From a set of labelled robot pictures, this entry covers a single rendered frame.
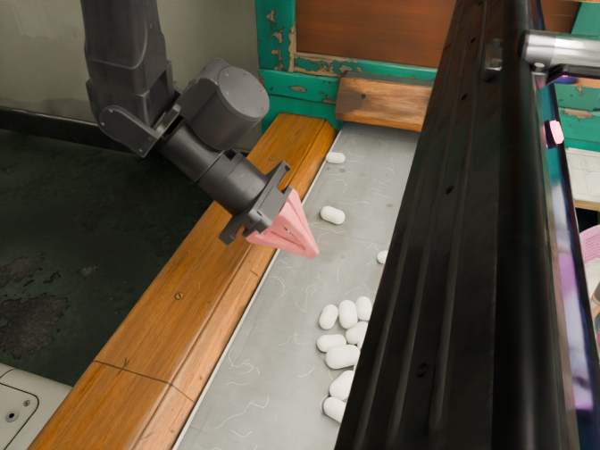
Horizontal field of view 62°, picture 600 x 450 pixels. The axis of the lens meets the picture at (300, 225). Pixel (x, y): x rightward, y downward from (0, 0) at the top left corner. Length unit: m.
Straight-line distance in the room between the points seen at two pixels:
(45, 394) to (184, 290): 0.64
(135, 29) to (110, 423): 0.35
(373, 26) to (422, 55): 0.09
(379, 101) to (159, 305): 0.49
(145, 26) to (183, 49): 1.55
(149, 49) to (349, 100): 0.45
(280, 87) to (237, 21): 0.95
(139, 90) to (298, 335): 0.31
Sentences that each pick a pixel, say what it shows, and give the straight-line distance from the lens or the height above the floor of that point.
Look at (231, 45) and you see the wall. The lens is 1.92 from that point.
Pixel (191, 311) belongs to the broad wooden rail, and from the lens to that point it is 0.59.
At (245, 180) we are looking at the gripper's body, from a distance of 0.53.
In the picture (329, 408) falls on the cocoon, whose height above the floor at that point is 0.76.
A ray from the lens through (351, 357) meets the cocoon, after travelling 0.55.
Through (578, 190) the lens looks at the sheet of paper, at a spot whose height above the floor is 0.78.
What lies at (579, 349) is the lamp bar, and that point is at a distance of 0.18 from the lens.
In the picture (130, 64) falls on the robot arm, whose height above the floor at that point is 1.03.
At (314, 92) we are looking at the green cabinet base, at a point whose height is 0.81.
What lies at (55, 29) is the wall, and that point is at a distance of 2.35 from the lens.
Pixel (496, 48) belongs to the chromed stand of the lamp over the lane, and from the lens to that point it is 0.29.
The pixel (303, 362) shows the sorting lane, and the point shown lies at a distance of 0.56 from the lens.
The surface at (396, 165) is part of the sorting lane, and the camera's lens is 0.87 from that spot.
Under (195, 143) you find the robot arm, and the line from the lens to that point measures 0.52.
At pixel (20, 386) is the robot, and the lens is 1.24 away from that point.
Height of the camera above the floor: 1.20
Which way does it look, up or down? 40 degrees down
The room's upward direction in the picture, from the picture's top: straight up
